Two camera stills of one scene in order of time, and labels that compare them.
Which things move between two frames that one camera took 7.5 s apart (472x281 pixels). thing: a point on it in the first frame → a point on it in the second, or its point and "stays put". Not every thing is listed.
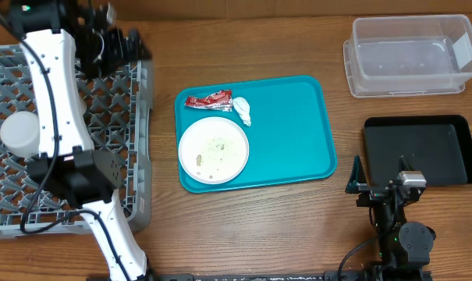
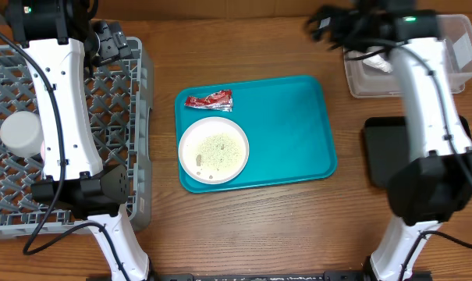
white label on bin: [463, 51] stays put
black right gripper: [377, 189] → [327, 24]
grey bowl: [19, 132] stays put
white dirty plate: [214, 150] stays put
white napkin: [243, 108] → [378, 62]
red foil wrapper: [220, 100] stays put
